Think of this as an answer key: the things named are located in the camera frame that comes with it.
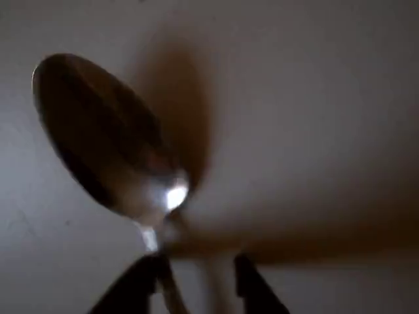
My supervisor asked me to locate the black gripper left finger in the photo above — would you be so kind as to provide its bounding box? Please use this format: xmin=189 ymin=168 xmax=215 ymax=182
xmin=88 ymin=254 xmax=172 ymax=314

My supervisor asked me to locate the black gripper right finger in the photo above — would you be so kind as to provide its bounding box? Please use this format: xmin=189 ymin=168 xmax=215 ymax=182
xmin=233 ymin=253 xmax=291 ymax=314

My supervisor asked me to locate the silver metal spoon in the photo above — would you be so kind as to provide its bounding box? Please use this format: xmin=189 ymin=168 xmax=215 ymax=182
xmin=31 ymin=53 xmax=191 ymax=314

